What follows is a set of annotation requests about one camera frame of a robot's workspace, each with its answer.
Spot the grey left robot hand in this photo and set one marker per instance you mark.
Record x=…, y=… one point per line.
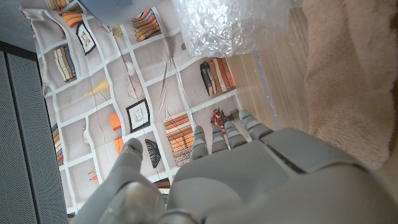
x=264, y=180

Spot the tan adhesive wrap strip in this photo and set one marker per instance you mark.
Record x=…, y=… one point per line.
x=348, y=77

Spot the clear bubble wrap roll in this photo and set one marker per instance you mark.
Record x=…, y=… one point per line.
x=230, y=25

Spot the printed bookshelf backdrop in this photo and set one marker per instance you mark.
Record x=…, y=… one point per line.
x=124, y=77

